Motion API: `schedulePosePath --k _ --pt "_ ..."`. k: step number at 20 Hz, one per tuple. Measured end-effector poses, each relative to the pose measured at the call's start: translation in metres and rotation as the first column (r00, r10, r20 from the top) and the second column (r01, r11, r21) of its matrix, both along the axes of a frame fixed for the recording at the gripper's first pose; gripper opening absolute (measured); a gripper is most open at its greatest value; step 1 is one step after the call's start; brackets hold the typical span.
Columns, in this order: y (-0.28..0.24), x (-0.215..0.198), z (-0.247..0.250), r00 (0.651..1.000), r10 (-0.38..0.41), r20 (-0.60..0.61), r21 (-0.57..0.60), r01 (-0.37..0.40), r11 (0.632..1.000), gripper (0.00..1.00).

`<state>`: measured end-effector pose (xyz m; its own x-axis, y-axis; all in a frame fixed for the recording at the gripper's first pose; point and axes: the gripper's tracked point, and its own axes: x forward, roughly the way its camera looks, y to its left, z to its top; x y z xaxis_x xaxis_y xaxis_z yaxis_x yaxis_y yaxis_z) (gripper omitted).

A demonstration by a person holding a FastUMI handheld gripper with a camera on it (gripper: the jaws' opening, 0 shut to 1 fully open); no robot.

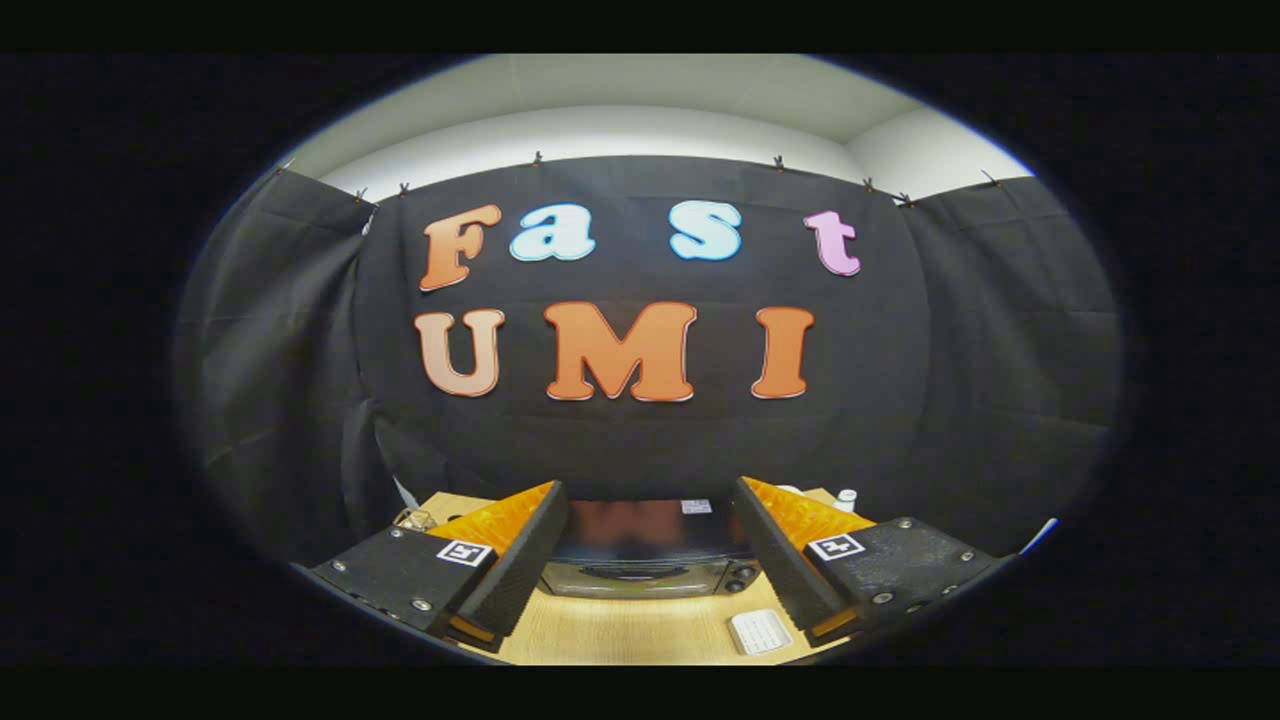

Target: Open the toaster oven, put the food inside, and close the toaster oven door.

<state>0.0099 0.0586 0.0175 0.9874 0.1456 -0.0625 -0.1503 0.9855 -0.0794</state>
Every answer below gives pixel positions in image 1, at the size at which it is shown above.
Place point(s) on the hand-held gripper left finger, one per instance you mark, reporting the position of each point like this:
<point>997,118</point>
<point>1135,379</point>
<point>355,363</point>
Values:
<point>525,560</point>

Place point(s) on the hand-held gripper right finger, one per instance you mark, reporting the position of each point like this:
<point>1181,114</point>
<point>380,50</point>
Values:
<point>780,560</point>

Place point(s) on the black toaster oven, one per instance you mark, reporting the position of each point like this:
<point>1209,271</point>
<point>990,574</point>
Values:
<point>645,560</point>

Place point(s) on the white plastic tray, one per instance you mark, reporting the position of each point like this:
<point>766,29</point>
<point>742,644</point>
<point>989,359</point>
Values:
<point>760,632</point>

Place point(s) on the white bottle green label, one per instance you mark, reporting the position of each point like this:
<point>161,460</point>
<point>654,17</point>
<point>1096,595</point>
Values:
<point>846,500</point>

